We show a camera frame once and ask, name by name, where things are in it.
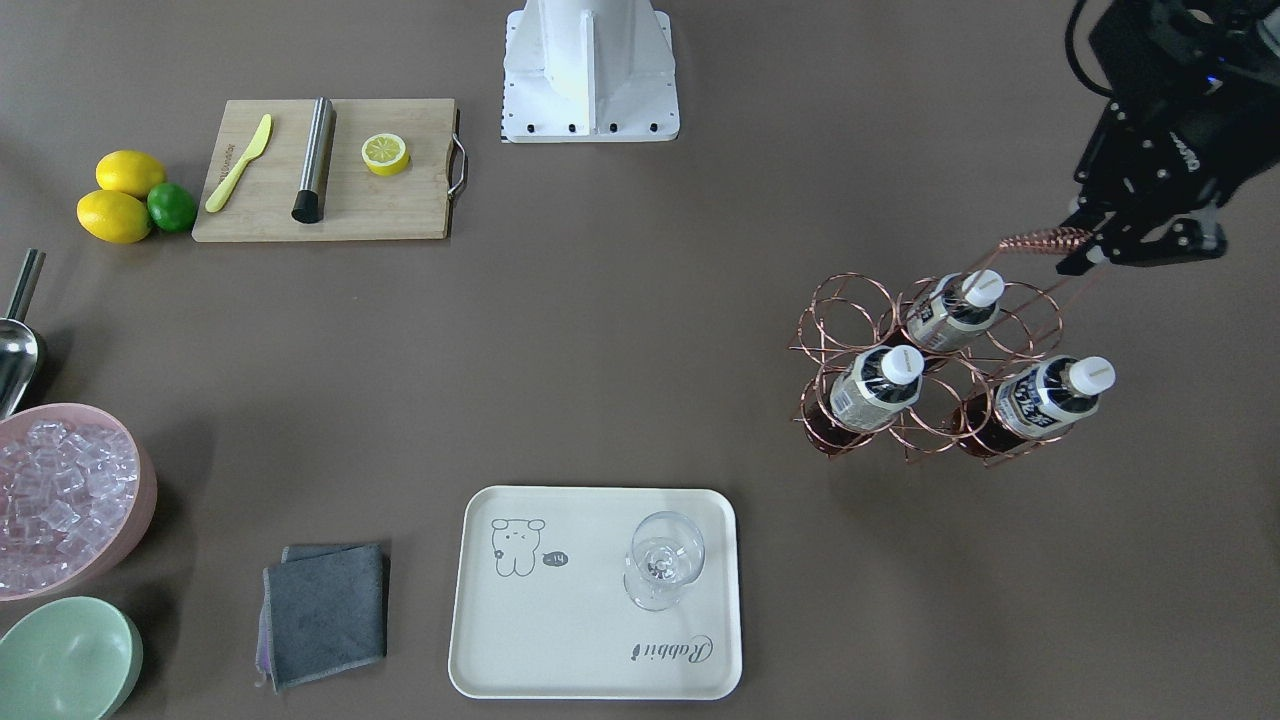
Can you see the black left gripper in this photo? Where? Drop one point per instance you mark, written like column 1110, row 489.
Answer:
column 1150, row 163

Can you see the copper wire bottle basket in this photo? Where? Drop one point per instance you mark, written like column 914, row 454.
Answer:
column 851, row 312

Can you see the tea bottle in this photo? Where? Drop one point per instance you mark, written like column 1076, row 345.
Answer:
column 866, row 397
column 954, row 310
column 1040, row 402

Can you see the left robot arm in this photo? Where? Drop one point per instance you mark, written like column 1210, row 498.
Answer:
column 1191, row 92

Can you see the tea bottle front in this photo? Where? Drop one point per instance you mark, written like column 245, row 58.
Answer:
column 1040, row 402

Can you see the wine glass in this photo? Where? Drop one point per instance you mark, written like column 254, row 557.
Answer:
column 666, row 554

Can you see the cream rabbit tray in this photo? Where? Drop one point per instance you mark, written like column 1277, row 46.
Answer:
column 546, row 609

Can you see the half lemon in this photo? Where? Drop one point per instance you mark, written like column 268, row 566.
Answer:
column 385, row 154

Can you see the wooden cutting board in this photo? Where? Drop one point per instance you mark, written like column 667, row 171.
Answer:
column 293, row 194

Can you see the grey folded cloth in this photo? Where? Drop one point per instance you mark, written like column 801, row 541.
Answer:
column 323, row 612

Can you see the yellow plastic knife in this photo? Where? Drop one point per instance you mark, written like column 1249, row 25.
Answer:
column 253, row 151

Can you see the green lime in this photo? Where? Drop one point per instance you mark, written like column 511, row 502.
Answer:
column 171, row 208

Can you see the yellow lemon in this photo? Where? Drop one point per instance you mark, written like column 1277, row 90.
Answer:
column 114, row 216
column 129, row 171

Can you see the pink bowl with ice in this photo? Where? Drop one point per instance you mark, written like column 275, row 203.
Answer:
column 79, row 493

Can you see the steel scoop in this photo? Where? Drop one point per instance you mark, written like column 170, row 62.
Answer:
column 21, row 348

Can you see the green bowl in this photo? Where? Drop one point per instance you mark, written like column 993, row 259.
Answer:
column 76, row 658

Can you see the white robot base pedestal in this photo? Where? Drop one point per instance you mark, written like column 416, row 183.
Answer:
column 589, row 72

